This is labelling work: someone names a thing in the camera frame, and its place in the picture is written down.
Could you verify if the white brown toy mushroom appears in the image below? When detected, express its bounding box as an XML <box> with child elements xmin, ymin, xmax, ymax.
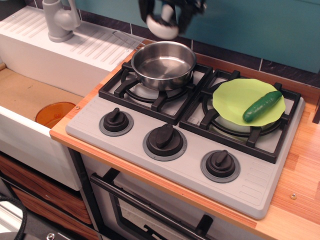
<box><xmin>146</xmin><ymin>4</ymin><xmax>179</xmax><ymax>40</ymax></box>

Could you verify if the black stove knob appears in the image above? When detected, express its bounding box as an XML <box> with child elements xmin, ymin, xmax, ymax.
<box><xmin>99</xmin><ymin>107</ymin><xmax>134</xmax><ymax>137</ymax></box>
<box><xmin>200</xmin><ymin>150</ymin><xmax>241</xmax><ymax>184</ymax></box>
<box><xmin>142</xmin><ymin>123</ymin><xmax>188</xmax><ymax>162</ymax></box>

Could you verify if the stainless steel pot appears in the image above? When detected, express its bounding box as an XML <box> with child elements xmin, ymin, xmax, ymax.
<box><xmin>122</xmin><ymin>41</ymin><xmax>197</xmax><ymax>92</ymax></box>

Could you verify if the lime green plate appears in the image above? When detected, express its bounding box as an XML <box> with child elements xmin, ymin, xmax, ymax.
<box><xmin>212</xmin><ymin>78</ymin><xmax>286</xmax><ymax>127</ymax></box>

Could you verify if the white toy sink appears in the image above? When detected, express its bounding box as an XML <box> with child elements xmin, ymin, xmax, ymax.
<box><xmin>0</xmin><ymin>6</ymin><xmax>138</xmax><ymax>191</ymax></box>

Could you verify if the black burner grate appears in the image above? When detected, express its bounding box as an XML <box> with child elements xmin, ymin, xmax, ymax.
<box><xmin>179</xmin><ymin>69</ymin><xmax>304</xmax><ymax>164</ymax></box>
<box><xmin>98</xmin><ymin>62</ymin><xmax>213</xmax><ymax>125</ymax></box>

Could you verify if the black cable lower left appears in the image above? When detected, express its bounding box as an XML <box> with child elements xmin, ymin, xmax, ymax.
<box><xmin>0</xmin><ymin>195</ymin><xmax>28</xmax><ymax>240</ymax></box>

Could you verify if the orange plastic sink drain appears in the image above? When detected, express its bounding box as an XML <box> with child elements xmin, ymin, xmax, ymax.
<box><xmin>35</xmin><ymin>101</ymin><xmax>76</xmax><ymax>129</ymax></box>

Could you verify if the black left stove knob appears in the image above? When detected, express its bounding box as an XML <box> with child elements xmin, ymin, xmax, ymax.
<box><xmin>99</xmin><ymin>107</ymin><xmax>134</xmax><ymax>137</ymax></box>

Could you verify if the black left burner grate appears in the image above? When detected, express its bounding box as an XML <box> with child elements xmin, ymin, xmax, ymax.
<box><xmin>98</xmin><ymin>62</ymin><xmax>213</xmax><ymax>125</ymax></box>

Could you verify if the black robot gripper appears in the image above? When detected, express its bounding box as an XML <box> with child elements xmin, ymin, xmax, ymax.
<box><xmin>138</xmin><ymin>0</ymin><xmax>207</xmax><ymax>34</ymax></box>

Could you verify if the grey toy stove top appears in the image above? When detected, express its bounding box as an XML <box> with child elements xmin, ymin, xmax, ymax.
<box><xmin>65</xmin><ymin>65</ymin><xmax>306</xmax><ymax>221</ymax></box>

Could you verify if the black middle stove knob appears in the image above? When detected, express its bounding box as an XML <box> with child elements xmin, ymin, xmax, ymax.
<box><xmin>142</xmin><ymin>123</ymin><xmax>188</xmax><ymax>162</ymax></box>

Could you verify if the green toy pickle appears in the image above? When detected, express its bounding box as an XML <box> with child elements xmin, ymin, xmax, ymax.
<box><xmin>242</xmin><ymin>90</ymin><xmax>283</xmax><ymax>123</ymax></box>

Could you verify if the grey toy faucet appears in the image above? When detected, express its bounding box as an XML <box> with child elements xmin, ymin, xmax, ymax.
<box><xmin>42</xmin><ymin>0</ymin><xmax>81</xmax><ymax>43</ymax></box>

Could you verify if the oven door with black handle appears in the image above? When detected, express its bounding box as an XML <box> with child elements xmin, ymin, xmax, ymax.
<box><xmin>89</xmin><ymin>168</ymin><xmax>259</xmax><ymax>240</ymax></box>

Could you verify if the black right stove knob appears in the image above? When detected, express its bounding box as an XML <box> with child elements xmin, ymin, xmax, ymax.
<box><xmin>200</xmin><ymin>150</ymin><xmax>241</xmax><ymax>184</ymax></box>

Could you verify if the wooden drawer front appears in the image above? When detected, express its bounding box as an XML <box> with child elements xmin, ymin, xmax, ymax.
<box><xmin>0</xmin><ymin>153</ymin><xmax>99</xmax><ymax>240</ymax></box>

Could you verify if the black right burner grate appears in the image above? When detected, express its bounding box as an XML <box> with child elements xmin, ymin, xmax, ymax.
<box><xmin>179</xmin><ymin>69</ymin><xmax>304</xmax><ymax>164</ymax></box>

